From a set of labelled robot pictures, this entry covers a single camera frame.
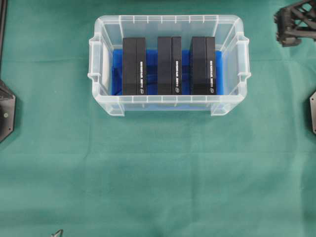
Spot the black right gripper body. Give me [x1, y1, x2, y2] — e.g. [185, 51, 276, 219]
[273, 0, 316, 47]

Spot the black box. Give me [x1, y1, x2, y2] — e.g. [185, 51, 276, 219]
[190, 37, 217, 95]
[158, 37, 182, 95]
[122, 38, 147, 95]

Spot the blue cloth liner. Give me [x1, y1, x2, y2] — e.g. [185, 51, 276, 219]
[112, 49, 224, 95]

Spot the clear plastic storage bin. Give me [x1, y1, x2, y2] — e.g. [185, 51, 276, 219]
[88, 15, 251, 116]

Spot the small black tip bottom edge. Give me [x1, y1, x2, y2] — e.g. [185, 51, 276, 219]
[51, 229, 63, 237]

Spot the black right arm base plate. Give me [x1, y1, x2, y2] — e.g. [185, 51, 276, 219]
[310, 92, 316, 134]

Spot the black frame bar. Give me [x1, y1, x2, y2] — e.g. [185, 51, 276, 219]
[0, 0, 7, 59]

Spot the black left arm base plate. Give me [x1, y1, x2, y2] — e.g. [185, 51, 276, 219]
[0, 80, 16, 142]

